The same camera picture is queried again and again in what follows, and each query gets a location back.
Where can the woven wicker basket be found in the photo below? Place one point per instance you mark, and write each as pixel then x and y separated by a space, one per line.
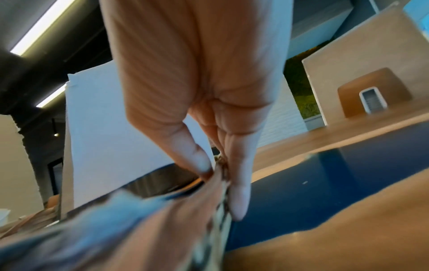
pixel 33 219

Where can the wooden table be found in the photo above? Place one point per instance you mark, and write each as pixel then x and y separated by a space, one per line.
pixel 335 185

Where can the brown wooden chair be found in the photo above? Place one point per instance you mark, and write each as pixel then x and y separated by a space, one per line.
pixel 53 201
pixel 348 100

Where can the window with building view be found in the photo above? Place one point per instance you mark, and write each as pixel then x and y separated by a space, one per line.
pixel 420 16

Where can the brown metal-framed board panel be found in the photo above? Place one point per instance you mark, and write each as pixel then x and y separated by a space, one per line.
pixel 352 53

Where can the linear ceiling light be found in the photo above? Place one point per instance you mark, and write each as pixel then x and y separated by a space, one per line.
pixel 43 26
pixel 52 95

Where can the blue orange notebook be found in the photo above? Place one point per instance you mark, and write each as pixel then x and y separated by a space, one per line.
pixel 83 225

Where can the small ceiling spotlight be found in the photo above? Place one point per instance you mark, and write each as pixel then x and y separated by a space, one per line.
pixel 56 134

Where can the orange spiral notebook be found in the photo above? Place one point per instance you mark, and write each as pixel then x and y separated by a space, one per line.
pixel 167 238

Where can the white paper sheet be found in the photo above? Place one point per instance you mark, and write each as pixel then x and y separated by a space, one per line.
pixel 100 132

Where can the green foliage wall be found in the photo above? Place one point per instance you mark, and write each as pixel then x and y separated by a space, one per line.
pixel 301 84

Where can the person's right hand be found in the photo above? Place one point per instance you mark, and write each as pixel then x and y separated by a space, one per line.
pixel 201 53

